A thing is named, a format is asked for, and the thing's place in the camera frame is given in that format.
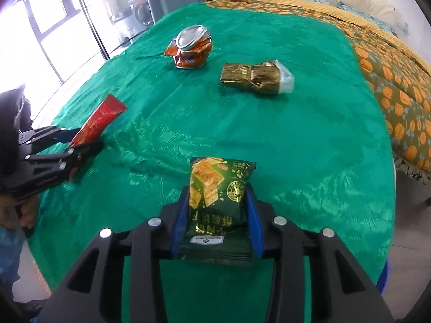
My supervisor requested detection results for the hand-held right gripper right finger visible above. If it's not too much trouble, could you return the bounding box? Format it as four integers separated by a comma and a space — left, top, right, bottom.
244, 183, 394, 323

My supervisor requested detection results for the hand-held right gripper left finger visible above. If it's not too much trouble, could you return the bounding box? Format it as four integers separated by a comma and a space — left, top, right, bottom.
39, 185, 191, 323

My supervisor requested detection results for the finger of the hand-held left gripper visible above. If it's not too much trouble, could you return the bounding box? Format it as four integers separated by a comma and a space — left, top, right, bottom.
18, 125, 81, 149
26, 140, 104, 176

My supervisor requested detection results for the red squeeze tube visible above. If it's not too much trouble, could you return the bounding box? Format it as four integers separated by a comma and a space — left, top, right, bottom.
67, 94, 128, 149

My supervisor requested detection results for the green biscuit packet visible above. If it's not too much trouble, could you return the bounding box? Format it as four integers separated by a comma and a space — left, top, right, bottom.
177, 157, 257, 265

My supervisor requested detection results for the person's left forearm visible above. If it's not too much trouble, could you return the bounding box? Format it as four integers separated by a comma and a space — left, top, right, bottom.
0, 225, 28, 285

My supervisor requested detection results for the person's left hand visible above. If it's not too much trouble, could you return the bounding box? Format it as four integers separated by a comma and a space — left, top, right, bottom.
0, 195, 40, 231

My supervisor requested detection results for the green tablecloth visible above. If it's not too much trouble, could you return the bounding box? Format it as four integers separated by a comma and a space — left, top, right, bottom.
27, 2, 396, 323

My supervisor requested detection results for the window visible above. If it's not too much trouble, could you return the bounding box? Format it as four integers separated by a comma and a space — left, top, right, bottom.
0, 0, 108, 88

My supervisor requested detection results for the gold foil wrapper packet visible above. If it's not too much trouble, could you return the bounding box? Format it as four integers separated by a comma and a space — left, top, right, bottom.
220, 59, 295, 95

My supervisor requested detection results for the crushed orange can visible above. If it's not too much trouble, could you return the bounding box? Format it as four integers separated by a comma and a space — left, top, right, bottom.
164, 25, 214, 70

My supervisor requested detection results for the orange patterned blanket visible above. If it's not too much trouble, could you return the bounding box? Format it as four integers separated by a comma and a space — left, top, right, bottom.
204, 0, 431, 182

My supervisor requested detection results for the blue patterned bed sheet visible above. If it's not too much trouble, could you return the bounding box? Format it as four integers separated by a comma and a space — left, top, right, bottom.
274, 0, 399, 36

